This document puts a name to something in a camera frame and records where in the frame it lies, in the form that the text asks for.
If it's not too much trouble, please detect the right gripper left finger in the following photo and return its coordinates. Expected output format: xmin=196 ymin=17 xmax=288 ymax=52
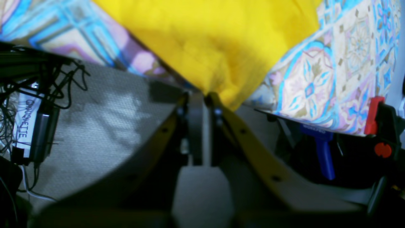
xmin=32 ymin=92 xmax=203 ymax=228

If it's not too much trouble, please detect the blue clamp handle left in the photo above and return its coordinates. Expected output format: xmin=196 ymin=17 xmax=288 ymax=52
xmin=300 ymin=124 xmax=335 ymax=181

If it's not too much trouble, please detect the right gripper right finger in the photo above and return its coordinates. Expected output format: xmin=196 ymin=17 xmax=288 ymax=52
xmin=204 ymin=92 xmax=371 ymax=228

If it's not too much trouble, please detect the red black clamp left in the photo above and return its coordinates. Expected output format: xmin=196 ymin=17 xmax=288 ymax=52
xmin=364 ymin=96 xmax=405 ymax=161

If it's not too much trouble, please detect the white labelled adapter box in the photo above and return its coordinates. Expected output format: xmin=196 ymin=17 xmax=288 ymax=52
xmin=12 ymin=82 xmax=44 ymax=163

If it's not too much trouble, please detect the yellow T-shirt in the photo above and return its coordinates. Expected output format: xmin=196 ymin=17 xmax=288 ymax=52
xmin=95 ymin=0 xmax=321 ymax=110

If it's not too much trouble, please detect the patterned blue tablecloth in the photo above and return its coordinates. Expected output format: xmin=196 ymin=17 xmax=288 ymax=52
xmin=1 ymin=0 xmax=404 ymax=136

